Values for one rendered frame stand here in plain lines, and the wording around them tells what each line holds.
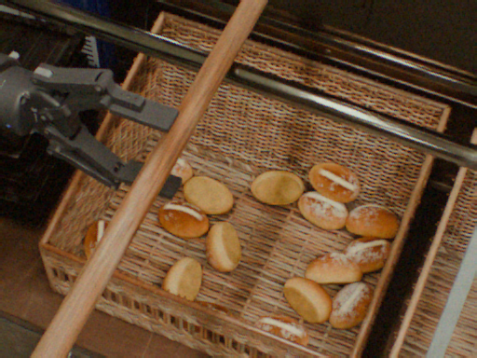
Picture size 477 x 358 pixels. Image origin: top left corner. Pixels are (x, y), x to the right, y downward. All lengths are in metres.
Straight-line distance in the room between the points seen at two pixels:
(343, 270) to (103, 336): 0.43
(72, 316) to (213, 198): 0.79
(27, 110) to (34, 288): 0.65
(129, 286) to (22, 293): 0.25
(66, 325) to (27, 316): 0.73
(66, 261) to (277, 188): 0.42
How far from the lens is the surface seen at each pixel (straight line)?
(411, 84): 1.58
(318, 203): 1.67
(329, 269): 1.58
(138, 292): 1.49
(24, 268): 1.69
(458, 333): 1.64
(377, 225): 1.65
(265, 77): 1.13
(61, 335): 0.90
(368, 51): 1.49
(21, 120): 1.07
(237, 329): 1.44
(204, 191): 1.67
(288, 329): 1.52
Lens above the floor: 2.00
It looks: 55 degrees down
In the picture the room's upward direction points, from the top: 4 degrees clockwise
